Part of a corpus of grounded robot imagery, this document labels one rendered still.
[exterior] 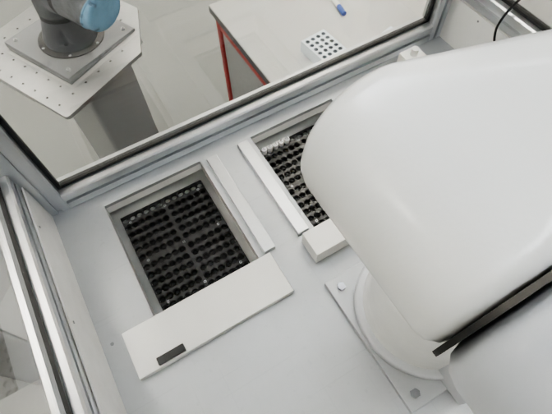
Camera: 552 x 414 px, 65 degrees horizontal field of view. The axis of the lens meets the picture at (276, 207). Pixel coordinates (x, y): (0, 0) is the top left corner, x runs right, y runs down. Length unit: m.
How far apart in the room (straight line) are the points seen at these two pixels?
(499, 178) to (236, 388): 0.58
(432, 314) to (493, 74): 0.11
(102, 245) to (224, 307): 0.26
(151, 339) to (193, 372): 0.08
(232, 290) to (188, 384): 0.16
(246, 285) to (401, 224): 0.56
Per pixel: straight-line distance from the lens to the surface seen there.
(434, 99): 0.22
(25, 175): 0.83
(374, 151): 0.21
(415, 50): 0.96
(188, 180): 1.00
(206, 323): 0.73
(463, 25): 1.11
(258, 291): 0.74
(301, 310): 0.74
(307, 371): 0.72
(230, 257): 0.83
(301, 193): 0.88
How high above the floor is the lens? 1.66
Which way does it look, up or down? 61 degrees down
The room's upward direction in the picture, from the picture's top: 3 degrees counter-clockwise
